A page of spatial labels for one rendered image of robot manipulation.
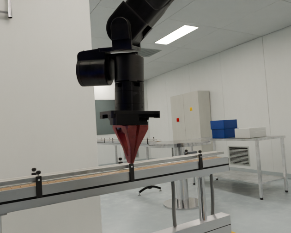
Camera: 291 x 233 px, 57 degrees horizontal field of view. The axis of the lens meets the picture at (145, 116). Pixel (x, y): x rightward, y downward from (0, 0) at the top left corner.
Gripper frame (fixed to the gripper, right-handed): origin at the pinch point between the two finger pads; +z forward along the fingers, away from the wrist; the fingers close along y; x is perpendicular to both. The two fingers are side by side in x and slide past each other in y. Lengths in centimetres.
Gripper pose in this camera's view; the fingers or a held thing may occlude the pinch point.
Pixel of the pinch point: (130, 158)
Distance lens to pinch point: 52.3
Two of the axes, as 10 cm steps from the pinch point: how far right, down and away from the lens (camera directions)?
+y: -8.7, 0.0, -4.9
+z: 0.2, 10.0, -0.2
